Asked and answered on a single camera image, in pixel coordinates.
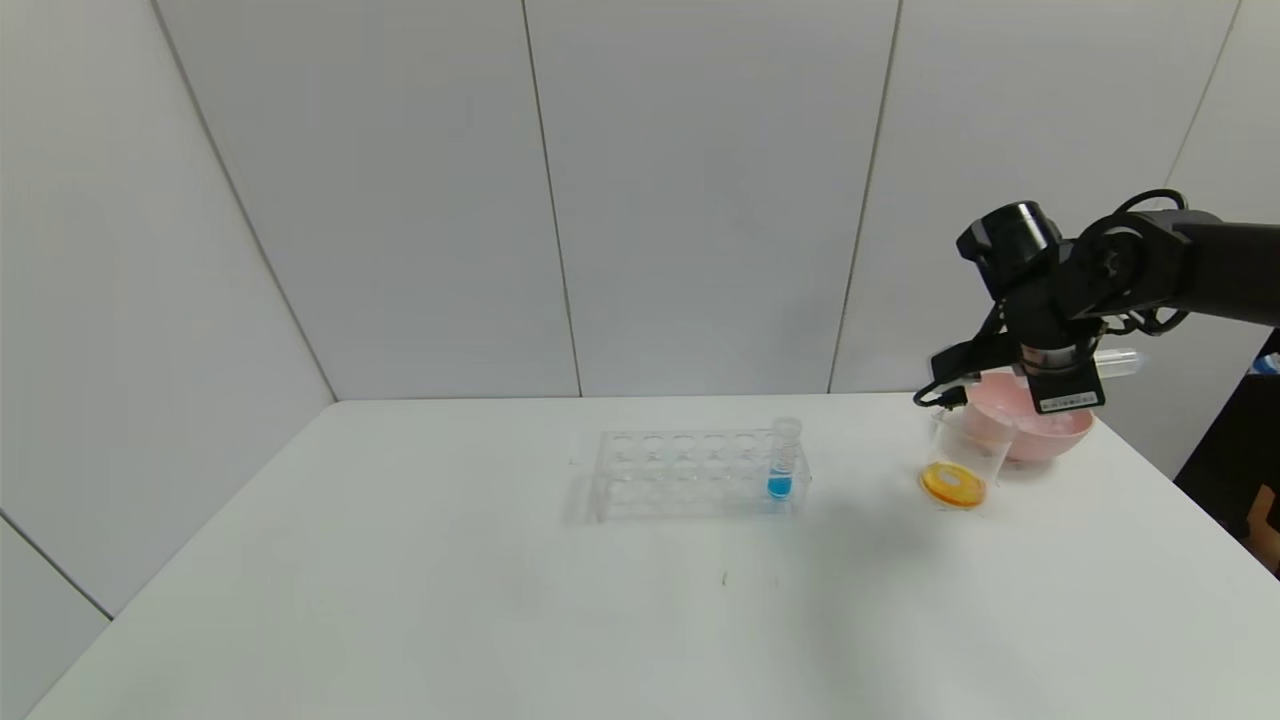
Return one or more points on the clear acrylic test tube rack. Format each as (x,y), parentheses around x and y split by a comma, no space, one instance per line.
(660,470)

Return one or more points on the pink bowl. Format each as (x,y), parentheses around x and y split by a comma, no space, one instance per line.
(1040,435)

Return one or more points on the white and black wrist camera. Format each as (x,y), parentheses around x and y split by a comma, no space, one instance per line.
(965,358)

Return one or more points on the clear glass beaker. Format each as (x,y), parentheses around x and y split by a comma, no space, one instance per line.
(952,486)

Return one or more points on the test tube with yellow pigment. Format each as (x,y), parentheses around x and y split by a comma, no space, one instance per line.
(1120,362)

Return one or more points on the test tube with blue pigment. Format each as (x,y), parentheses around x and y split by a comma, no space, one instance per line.
(779,486)

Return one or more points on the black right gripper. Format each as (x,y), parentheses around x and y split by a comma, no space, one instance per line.
(1066,393)

